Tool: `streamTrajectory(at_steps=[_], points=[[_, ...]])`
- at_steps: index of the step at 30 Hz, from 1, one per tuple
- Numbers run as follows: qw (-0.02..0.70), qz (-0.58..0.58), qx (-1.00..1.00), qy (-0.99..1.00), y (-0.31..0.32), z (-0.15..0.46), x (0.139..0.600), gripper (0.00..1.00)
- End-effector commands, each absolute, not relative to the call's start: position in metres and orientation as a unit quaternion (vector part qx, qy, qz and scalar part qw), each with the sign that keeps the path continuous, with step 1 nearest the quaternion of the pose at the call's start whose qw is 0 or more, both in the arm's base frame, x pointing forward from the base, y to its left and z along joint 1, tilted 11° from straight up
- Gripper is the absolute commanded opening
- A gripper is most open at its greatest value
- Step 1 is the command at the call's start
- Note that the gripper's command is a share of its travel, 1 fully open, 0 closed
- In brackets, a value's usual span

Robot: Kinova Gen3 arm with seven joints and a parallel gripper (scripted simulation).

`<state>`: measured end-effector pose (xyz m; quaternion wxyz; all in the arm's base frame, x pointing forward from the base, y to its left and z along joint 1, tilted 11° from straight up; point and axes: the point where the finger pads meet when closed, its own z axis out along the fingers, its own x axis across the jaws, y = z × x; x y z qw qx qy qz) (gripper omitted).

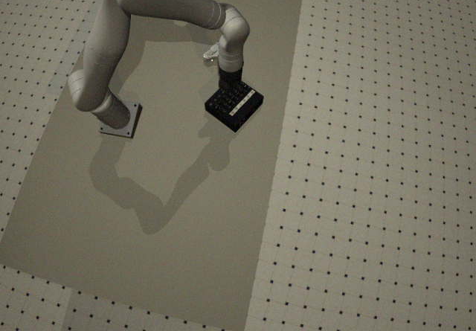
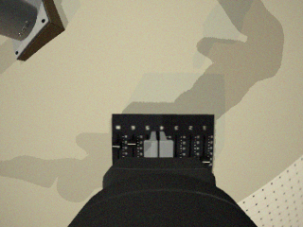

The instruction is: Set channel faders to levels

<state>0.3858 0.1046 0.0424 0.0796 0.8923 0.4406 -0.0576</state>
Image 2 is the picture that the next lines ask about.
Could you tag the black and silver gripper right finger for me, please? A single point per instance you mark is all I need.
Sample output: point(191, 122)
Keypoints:
point(165, 147)

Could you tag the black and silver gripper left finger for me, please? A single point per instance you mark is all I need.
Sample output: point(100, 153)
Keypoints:
point(151, 146)

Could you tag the black lighting desk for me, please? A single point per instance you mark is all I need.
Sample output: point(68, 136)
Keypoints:
point(192, 134)

